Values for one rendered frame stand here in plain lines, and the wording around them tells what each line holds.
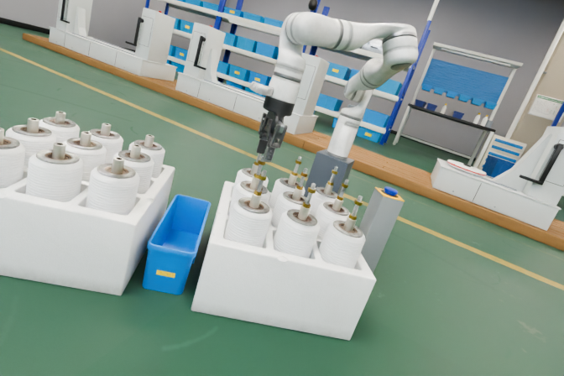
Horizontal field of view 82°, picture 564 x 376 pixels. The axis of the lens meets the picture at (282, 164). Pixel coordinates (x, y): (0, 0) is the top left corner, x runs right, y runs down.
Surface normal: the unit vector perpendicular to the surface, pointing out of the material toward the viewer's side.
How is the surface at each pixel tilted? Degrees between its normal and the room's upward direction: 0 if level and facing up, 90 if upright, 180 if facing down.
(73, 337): 0
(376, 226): 90
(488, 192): 90
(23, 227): 90
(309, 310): 90
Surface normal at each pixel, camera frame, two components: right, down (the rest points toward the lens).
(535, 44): -0.39, 0.12
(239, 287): 0.08, 0.29
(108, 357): 0.29, -0.92
